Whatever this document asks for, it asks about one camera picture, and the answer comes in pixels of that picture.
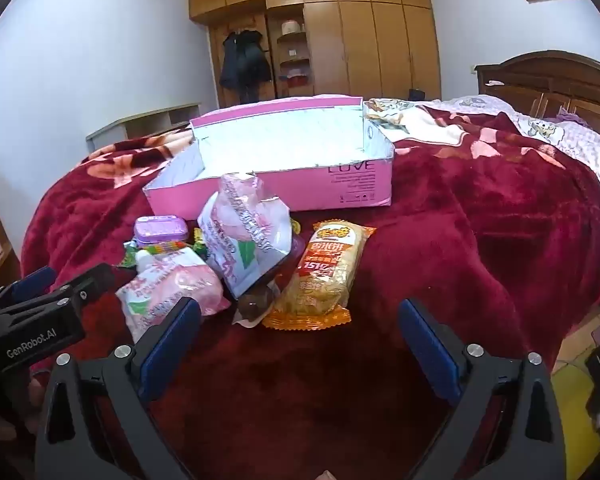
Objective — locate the pink round box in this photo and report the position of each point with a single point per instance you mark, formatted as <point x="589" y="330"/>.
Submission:
<point x="292" y="26"/>

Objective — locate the wooden wardrobe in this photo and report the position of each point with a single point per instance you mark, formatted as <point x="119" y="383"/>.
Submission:
<point x="370" y="45"/>

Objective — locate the low grey shelf unit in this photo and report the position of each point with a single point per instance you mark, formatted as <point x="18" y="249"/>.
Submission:
<point x="145" y="120"/>

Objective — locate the purple tin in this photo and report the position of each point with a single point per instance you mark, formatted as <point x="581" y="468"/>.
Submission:
<point x="160" y="230"/>

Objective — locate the green candy wrapper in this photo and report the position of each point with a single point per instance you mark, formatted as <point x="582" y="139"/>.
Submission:
<point x="130" y="260"/>

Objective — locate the small black bag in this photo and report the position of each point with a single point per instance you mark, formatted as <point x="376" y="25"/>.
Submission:
<point x="416" y="95"/>

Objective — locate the purple cloth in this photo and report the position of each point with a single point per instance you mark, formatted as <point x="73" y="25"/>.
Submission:
<point x="572" y="116"/>

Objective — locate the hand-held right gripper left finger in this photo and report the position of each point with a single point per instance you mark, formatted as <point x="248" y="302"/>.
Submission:
<point x="172" y="340"/>

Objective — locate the small pink drink pouch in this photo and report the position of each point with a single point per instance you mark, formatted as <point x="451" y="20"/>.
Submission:
<point x="180" y="285"/>

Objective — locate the rainbow striped candy pack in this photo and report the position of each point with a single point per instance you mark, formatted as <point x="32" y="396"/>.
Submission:
<point x="162" y="248"/>

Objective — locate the yellow floor mat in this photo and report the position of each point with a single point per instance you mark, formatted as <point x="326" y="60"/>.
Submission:
<point x="575" y="410"/>

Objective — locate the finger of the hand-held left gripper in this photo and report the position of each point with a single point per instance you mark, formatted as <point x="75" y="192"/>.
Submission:
<point x="92" y="280"/>
<point x="35" y="280"/>

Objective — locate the brown chocolate ball cup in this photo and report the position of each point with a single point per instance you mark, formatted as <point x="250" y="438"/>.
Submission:
<point x="255" y="305"/>

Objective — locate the pink cardboard box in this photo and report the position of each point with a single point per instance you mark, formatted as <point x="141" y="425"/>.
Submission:
<point x="330" y="185"/>

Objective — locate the orange cracker packet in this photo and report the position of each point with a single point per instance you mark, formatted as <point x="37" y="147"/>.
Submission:
<point x="320" y="280"/>

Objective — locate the large pink drink pouch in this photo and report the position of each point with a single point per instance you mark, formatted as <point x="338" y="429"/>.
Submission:
<point x="250" y="240"/>

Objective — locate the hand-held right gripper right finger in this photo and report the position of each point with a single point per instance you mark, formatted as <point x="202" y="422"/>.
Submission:
<point x="430" y="345"/>

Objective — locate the black coat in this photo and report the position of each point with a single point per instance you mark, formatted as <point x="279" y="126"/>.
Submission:
<point x="245" y="60"/>

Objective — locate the dark wooden headboard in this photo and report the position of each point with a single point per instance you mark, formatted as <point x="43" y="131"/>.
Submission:
<point x="545" y="75"/>

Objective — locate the red floral blanket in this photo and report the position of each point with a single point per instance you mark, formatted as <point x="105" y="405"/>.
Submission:
<point x="480" y="240"/>

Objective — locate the red storage box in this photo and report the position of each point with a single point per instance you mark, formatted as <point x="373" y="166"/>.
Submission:
<point x="296" y="80"/>

